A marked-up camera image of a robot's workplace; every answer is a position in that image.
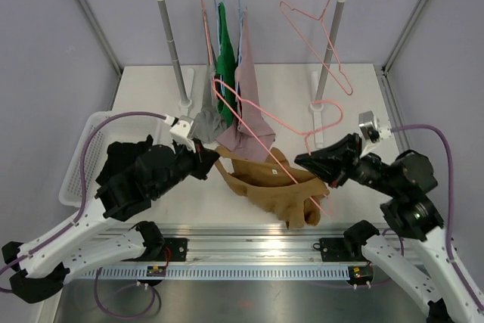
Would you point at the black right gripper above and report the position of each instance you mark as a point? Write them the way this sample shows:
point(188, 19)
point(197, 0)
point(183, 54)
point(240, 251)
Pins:
point(336, 163)

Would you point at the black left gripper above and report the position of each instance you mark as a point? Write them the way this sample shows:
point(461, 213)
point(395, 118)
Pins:
point(205, 157)

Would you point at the brown tank top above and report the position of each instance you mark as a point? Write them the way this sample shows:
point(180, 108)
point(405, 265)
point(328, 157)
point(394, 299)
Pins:
point(292, 195)

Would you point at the black tank top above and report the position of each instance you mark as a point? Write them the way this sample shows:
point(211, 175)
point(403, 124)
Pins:
point(121, 156)

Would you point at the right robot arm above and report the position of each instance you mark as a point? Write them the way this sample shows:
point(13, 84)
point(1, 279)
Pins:
point(443, 289)

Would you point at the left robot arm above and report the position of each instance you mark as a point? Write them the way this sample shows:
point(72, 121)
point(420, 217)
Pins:
point(44, 266)

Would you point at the grey tank top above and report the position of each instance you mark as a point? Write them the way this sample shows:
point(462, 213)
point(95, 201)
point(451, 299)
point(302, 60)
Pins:
point(208, 123)

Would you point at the mauve pink tank top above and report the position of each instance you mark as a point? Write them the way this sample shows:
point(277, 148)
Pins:
point(249, 136)

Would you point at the pink hanger of grey top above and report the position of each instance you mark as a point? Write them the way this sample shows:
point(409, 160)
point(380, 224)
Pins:
point(209, 46)

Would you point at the green tank top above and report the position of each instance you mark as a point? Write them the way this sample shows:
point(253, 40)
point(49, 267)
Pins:
point(225, 69)

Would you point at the blue hanger of mauve top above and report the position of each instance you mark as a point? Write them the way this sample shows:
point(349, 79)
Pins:
point(241, 15)

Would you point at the blue hanger of green top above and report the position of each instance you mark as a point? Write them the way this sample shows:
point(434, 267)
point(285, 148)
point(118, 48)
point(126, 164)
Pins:
point(216, 16)

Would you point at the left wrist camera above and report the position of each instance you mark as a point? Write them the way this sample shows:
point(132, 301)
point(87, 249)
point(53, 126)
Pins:
point(180, 132)

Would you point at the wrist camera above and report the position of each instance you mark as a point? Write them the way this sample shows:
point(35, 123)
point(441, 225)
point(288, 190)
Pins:
point(371, 130)
point(180, 132)

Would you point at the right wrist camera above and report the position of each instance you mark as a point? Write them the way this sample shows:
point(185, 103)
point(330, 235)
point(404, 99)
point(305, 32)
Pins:
point(371, 130)

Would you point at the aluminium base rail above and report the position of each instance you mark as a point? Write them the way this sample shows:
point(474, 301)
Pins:
point(269, 244)

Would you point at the white slotted cable duct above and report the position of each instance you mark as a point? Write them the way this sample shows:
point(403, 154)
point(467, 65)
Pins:
point(331, 272)

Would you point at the left aluminium frame post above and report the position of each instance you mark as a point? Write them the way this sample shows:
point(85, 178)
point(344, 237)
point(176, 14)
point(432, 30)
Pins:
point(98, 33)

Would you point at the aluminium frame post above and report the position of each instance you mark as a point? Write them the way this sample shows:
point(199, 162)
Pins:
point(98, 33)
point(404, 36)

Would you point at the right aluminium frame post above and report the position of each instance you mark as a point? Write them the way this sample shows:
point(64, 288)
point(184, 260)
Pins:
point(404, 36)

